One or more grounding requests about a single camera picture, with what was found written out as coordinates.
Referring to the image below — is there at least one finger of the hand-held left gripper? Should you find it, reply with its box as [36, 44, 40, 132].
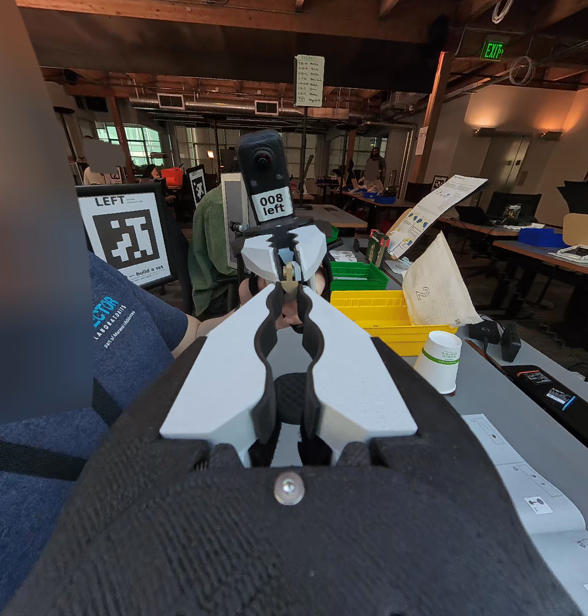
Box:
[239, 234, 282, 286]
[293, 225, 330, 287]

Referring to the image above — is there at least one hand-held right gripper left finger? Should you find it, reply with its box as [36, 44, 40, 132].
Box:
[159, 283, 283, 466]

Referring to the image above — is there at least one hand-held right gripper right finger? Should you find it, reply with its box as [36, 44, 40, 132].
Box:
[297, 284, 419, 464]

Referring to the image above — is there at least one person's left forearm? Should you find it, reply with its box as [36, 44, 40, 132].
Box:
[173, 312, 239, 359]

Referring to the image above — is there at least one lego instruction booklet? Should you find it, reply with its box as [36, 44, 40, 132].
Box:
[460, 413, 588, 616]

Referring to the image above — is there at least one person's left hand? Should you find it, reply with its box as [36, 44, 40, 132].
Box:
[238, 275, 307, 333]

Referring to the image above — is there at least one white board on stand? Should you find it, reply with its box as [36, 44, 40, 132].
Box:
[220, 172, 250, 270]

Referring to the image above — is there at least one green plastic bin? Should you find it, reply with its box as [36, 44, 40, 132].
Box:
[325, 224, 390, 292]

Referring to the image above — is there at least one small green box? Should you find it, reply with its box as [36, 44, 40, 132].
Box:
[366, 230, 391, 268]

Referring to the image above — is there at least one black padded armrest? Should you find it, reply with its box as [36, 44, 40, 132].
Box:
[272, 373, 308, 425]

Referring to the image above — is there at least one yellow plastic bin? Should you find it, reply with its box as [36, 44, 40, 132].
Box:
[330, 290, 459, 357]

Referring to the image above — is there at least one white paper cup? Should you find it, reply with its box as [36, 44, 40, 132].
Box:
[413, 330, 463, 395]

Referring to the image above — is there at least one note board on pole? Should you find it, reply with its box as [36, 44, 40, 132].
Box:
[294, 54, 326, 210]

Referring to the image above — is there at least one white paper bag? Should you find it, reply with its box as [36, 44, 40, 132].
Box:
[402, 231, 483, 328]

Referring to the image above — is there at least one white instruction sheet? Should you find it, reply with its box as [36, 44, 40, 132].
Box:
[388, 175, 489, 258]

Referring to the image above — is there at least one black power adapter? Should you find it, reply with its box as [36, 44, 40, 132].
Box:
[467, 320, 504, 345]

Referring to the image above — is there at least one black framed marker sign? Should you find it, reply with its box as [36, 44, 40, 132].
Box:
[76, 184, 179, 291]

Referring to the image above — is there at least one black flat box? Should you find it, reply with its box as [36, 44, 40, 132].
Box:
[501, 365, 588, 458]

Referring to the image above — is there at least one blue plastic bin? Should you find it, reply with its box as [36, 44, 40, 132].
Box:
[518, 227, 564, 248]

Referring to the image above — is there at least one person's blue shirt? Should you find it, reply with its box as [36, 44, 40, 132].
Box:
[0, 250, 201, 616]

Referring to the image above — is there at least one black shoulder strap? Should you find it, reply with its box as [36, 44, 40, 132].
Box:
[0, 378, 124, 482]

